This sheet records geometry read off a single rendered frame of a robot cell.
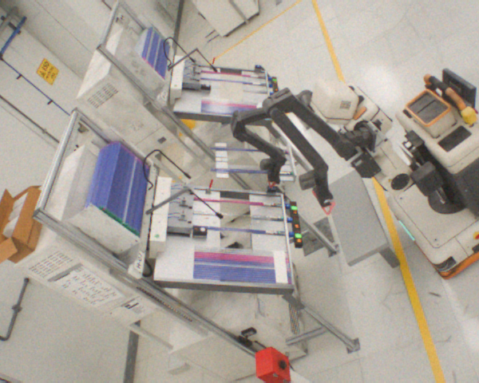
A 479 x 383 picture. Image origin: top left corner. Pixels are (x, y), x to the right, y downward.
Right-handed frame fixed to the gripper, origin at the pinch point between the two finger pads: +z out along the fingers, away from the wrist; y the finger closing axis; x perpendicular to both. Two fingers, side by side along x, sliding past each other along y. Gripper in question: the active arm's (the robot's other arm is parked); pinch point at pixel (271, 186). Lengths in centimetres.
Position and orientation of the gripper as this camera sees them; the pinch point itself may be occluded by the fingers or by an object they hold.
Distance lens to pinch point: 297.4
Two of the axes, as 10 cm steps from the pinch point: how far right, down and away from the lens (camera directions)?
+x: 9.8, 0.9, 1.5
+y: 0.5, 6.9, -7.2
